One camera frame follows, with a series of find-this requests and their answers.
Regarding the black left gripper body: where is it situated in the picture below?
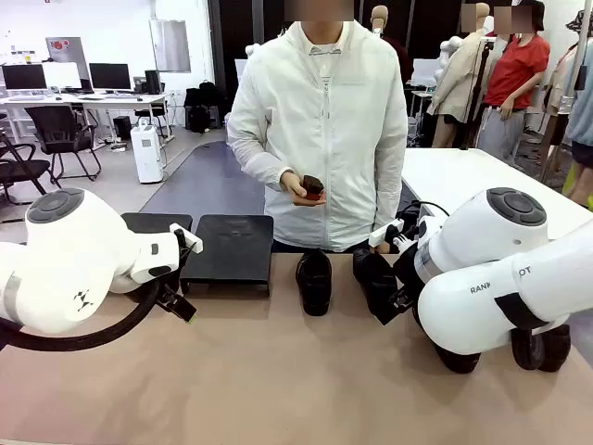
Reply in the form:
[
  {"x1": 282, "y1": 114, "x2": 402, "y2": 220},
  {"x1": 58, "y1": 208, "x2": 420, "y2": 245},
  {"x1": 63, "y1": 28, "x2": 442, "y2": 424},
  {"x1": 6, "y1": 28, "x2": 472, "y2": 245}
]
[{"x1": 156, "y1": 275, "x2": 187, "y2": 305}]

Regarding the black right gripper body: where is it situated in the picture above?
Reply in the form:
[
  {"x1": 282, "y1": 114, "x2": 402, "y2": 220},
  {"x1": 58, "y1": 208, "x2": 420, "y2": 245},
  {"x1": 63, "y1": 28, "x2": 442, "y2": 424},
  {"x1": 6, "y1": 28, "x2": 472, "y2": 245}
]
[{"x1": 392, "y1": 238, "x2": 423, "y2": 298}]

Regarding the black leather dress shoe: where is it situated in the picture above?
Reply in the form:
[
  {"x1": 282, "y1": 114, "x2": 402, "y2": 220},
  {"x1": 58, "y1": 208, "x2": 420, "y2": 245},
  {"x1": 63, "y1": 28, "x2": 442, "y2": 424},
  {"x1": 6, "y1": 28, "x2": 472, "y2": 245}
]
[
  {"x1": 295, "y1": 248, "x2": 333, "y2": 318},
  {"x1": 352, "y1": 248, "x2": 400, "y2": 325}
]

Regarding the brown and red shoe brush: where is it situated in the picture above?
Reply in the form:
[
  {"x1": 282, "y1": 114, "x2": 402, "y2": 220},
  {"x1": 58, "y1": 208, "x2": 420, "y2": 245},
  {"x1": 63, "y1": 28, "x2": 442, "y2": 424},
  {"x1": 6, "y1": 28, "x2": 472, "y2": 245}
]
[{"x1": 300, "y1": 174, "x2": 325, "y2": 201}]

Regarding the person's right forearm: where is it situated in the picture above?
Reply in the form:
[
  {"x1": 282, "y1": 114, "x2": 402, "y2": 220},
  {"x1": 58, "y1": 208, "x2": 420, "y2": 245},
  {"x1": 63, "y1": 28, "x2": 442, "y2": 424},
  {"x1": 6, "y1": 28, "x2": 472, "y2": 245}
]
[{"x1": 226, "y1": 133, "x2": 296, "y2": 191}]

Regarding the person's left forearm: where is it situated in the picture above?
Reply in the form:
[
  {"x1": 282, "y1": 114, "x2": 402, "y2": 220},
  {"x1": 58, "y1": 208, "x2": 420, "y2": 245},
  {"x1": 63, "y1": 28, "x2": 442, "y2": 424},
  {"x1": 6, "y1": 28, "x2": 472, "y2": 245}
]
[{"x1": 372, "y1": 152, "x2": 409, "y2": 247}]

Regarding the black shoe stand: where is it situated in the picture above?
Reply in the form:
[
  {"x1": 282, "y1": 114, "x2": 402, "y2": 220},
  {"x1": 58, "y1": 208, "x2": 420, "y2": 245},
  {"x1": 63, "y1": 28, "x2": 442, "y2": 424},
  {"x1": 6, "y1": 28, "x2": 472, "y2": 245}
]
[
  {"x1": 179, "y1": 213, "x2": 274, "y2": 298},
  {"x1": 120, "y1": 211, "x2": 194, "y2": 238}
]

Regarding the person's right hand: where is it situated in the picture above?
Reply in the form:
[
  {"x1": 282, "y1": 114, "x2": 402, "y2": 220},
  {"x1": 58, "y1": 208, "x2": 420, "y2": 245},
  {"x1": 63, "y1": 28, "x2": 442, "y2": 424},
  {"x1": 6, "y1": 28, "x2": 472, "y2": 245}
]
[{"x1": 280, "y1": 169, "x2": 326, "y2": 207}]

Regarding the white table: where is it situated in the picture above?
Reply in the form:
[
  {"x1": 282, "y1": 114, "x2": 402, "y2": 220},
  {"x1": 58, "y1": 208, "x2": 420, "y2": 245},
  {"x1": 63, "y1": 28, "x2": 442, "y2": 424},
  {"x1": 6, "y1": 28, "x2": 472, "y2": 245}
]
[{"x1": 398, "y1": 146, "x2": 593, "y2": 242}]

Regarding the dark grey floor mat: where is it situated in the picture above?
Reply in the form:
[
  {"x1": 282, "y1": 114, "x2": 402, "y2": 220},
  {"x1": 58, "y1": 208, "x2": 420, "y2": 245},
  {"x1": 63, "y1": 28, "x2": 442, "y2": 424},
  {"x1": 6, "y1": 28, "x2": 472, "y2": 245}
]
[{"x1": 140, "y1": 140, "x2": 266, "y2": 219}]

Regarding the white air purifier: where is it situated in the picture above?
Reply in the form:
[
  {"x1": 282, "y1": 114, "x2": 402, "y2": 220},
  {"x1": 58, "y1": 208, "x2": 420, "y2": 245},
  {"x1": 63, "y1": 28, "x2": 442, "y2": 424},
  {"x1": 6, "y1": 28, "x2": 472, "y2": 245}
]
[{"x1": 130, "y1": 117, "x2": 165, "y2": 185}]

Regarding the black computer tower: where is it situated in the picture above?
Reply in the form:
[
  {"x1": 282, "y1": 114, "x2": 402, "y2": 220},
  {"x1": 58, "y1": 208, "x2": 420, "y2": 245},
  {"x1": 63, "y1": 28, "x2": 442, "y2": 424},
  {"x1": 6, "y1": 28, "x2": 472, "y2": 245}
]
[{"x1": 112, "y1": 115, "x2": 133, "y2": 142}]

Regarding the person in white jacket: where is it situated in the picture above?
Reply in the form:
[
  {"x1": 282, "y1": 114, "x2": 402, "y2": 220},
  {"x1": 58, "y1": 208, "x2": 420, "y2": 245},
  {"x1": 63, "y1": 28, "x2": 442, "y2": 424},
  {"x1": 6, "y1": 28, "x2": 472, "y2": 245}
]
[{"x1": 225, "y1": 0, "x2": 410, "y2": 255}]

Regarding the black bags pile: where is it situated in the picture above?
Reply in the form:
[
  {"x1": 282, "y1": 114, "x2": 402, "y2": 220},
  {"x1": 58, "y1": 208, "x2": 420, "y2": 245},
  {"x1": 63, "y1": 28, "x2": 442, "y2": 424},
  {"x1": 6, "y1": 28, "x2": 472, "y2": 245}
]
[{"x1": 183, "y1": 80, "x2": 222, "y2": 134}]

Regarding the black office chair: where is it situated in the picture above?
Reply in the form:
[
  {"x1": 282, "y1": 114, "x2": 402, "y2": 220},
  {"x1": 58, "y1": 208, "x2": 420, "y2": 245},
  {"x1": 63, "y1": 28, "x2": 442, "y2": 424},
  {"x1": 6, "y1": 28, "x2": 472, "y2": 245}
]
[
  {"x1": 23, "y1": 104, "x2": 103, "y2": 183},
  {"x1": 0, "y1": 132, "x2": 51, "y2": 206}
]

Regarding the white office desk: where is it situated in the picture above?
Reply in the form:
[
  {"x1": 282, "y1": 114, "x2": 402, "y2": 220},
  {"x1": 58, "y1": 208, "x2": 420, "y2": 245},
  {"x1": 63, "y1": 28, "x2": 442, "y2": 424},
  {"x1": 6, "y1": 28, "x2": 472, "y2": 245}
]
[{"x1": 0, "y1": 91, "x2": 171, "y2": 145}]

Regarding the mannequin with beige coat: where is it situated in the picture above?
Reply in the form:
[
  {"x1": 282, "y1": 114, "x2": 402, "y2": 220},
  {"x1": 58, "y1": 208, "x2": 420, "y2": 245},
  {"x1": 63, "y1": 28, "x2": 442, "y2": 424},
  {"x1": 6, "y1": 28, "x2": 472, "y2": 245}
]
[{"x1": 425, "y1": 2, "x2": 495, "y2": 149}]

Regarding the white monitor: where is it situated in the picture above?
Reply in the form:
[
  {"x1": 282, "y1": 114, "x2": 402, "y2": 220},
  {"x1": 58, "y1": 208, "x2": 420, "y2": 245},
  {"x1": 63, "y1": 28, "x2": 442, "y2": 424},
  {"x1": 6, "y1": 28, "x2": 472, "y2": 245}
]
[
  {"x1": 410, "y1": 57, "x2": 439, "y2": 88},
  {"x1": 41, "y1": 61, "x2": 83, "y2": 91}
]

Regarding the black computer monitor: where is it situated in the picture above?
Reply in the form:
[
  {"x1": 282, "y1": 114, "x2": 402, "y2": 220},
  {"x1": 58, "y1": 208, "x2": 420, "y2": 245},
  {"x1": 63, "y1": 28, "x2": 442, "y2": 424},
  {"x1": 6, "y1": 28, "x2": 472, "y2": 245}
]
[
  {"x1": 88, "y1": 62, "x2": 132, "y2": 92},
  {"x1": 1, "y1": 63, "x2": 48, "y2": 92}
]

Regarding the person in red shirt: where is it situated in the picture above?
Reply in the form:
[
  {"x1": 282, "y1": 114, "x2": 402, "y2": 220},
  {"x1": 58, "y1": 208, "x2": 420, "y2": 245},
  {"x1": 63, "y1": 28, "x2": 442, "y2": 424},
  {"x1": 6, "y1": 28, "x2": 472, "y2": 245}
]
[{"x1": 476, "y1": 0, "x2": 552, "y2": 171}]

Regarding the person in light blue top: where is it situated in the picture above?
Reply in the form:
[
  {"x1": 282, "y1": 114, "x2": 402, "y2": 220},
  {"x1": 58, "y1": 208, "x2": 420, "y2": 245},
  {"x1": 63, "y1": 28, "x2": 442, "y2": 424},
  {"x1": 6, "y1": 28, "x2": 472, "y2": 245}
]
[{"x1": 565, "y1": 8, "x2": 593, "y2": 208}]

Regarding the mannequin with beige head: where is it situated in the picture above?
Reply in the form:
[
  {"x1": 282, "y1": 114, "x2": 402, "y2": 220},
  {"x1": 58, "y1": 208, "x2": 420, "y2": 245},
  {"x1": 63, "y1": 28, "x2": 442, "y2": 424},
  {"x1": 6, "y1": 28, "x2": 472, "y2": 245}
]
[{"x1": 369, "y1": 4, "x2": 413, "y2": 87}]

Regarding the silver metal pole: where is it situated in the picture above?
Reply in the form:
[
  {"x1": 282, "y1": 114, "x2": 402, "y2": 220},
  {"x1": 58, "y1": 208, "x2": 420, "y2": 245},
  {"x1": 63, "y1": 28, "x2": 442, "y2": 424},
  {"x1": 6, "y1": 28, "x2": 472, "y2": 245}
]
[{"x1": 558, "y1": 0, "x2": 592, "y2": 115}]

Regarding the grey notice board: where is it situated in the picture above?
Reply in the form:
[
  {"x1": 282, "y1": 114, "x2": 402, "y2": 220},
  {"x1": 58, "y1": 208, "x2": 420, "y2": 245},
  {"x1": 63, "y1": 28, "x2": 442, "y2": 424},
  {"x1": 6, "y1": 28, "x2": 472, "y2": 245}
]
[{"x1": 44, "y1": 36, "x2": 92, "y2": 81}]

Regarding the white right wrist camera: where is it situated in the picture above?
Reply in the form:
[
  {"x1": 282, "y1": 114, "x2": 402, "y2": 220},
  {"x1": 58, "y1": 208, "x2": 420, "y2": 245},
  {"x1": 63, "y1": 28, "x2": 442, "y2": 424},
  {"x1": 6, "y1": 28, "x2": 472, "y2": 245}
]
[{"x1": 368, "y1": 217, "x2": 405, "y2": 249}]

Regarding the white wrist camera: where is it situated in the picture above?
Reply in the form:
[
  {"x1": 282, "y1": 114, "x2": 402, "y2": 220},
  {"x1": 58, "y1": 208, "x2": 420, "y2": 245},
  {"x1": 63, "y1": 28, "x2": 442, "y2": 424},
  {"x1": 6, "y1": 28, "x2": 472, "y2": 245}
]
[
  {"x1": 368, "y1": 217, "x2": 405, "y2": 249},
  {"x1": 169, "y1": 222, "x2": 204, "y2": 254}
]

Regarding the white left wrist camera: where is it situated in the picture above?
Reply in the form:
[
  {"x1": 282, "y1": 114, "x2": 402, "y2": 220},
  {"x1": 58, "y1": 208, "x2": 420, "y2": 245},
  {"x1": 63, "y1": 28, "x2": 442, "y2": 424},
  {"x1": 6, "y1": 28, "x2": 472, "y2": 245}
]
[{"x1": 169, "y1": 222, "x2": 204, "y2": 254}]

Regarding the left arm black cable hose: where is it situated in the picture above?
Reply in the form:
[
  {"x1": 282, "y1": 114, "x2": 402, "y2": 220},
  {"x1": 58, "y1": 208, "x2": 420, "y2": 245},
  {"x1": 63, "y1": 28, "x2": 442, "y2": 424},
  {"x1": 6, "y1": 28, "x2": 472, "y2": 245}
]
[{"x1": 0, "y1": 276, "x2": 164, "y2": 353}]

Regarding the grey metal wall panel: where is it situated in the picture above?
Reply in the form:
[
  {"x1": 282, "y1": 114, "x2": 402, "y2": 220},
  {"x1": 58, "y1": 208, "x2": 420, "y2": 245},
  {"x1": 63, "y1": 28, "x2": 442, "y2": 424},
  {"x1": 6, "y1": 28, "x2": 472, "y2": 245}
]
[{"x1": 148, "y1": 19, "x2": 192, "y2": 73}]

